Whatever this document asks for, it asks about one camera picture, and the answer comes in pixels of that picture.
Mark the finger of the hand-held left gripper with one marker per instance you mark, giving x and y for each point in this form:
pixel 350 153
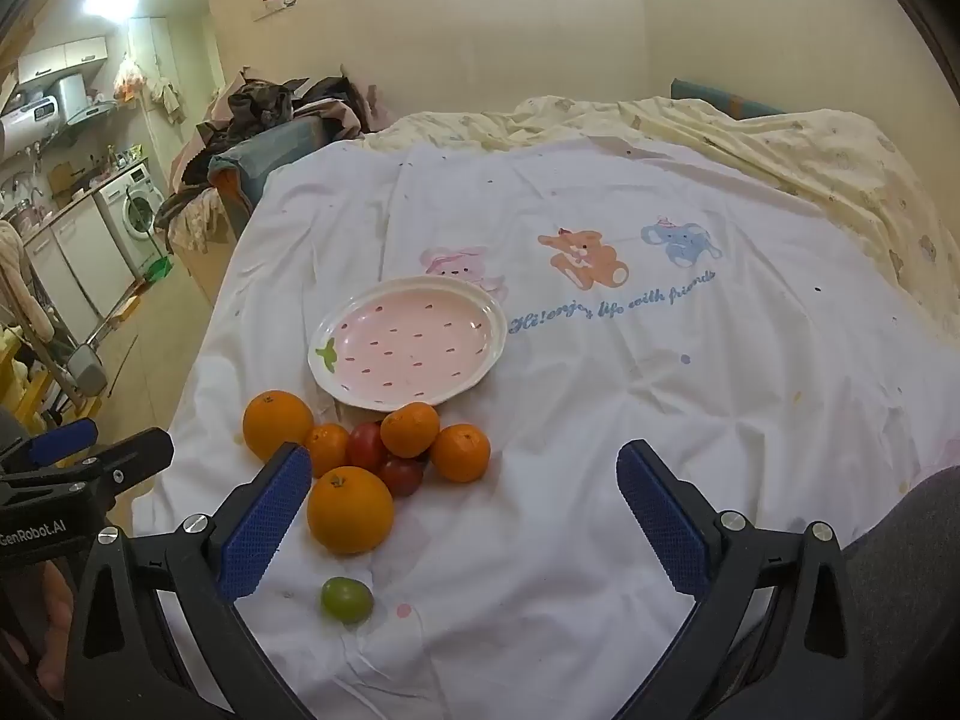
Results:
pixel 135 454
pixel 64 441

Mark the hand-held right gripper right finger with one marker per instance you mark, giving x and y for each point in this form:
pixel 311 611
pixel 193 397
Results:
pixel 664 517

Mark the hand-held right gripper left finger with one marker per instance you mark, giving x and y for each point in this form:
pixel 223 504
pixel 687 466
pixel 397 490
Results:
pixel 262 532

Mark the large orange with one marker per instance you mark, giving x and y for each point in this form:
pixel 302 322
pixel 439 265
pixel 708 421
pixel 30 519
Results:
pixel 352 514
pixel 274 420

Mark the small tangerine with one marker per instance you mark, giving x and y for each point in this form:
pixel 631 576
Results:
pixel 409 429
pixel 330 446
pixel 460 453

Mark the red cherry tomato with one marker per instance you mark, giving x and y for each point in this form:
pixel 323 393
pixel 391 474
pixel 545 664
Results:
pixel 366 446
pixel 401 477

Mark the pink strawberry pattern plate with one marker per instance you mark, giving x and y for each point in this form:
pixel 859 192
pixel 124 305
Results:
pixel 420 345

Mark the person's left hand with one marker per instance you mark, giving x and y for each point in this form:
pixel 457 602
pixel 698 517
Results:
pixel 56 607

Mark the yellow wooden drying rack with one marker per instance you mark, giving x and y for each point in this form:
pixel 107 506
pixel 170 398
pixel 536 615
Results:
pixel 30 390

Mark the grey plastic object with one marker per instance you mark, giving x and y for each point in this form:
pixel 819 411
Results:
pixel 86 373

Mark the white cartoon printed bedsheet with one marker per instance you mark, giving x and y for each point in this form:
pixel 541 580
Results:
pixel 600 405

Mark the beige towel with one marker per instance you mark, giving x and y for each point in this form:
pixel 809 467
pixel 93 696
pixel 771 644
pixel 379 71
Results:
pixel 15 270

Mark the white kitchen base cabinet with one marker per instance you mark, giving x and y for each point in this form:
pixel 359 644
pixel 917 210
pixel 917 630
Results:
pixel 75 255

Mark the green dustpan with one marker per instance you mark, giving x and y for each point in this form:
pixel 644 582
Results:
pixel 159 268

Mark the pink floral fabric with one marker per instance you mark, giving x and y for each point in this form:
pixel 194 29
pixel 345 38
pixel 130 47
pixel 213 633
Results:
pixel 199 229

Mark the white washing machine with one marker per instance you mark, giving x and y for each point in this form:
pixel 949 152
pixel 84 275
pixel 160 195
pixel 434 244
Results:
pixel 135 217

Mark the person's grey trouser leg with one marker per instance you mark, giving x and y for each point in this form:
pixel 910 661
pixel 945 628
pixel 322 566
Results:
pixel 907 577

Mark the teal cushion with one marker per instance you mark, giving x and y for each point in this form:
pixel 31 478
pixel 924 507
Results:
pixel 247 154

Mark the white water heater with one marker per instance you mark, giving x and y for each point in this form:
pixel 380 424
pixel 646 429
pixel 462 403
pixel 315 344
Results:
pixel 30 120

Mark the silver range hood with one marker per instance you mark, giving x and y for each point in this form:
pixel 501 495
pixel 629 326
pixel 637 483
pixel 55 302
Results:
pixel 71 97

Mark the orange hanging bag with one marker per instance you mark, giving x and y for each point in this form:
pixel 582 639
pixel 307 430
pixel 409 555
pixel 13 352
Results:
pixel 127 79

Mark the pile of dark clothes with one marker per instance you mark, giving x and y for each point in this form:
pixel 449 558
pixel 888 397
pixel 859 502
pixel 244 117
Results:
pixel 259 101

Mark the pale yellow printed quilt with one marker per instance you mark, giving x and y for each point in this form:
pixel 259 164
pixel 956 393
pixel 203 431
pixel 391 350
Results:
pixel 825 150

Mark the blue headboard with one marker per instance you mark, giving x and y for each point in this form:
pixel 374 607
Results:
pixel 712 94

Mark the white wall cabinets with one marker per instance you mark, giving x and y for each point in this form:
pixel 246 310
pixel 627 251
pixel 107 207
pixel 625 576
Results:
pixel 60 56

